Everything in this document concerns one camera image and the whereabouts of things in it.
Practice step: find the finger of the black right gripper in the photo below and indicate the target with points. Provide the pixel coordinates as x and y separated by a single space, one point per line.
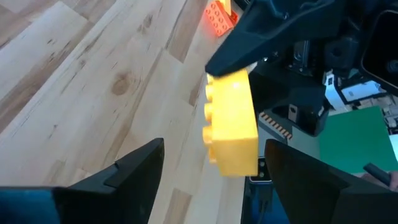
280 93
258 34

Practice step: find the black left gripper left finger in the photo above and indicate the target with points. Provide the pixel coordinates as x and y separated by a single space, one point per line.
124 193

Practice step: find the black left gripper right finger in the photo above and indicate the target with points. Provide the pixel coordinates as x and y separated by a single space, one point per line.
304 193

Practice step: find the red toy brick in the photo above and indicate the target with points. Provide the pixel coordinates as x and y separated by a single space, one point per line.
234 18

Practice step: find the yellow toy brick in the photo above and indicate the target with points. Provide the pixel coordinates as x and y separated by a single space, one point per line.
226 5

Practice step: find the orange toy brick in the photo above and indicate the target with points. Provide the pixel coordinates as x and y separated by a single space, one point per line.
217 18

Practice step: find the yellow-orange toy brick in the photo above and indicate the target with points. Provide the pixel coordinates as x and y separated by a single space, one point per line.
233 130

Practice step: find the white labelled box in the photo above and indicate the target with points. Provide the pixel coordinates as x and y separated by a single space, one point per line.
360 91

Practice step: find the green mat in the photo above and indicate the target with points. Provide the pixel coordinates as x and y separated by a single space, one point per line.
354 140

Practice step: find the black handheld device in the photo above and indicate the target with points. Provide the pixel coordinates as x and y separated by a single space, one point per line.
376 174

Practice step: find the person's hand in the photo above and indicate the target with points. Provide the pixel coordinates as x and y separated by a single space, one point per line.
394 184

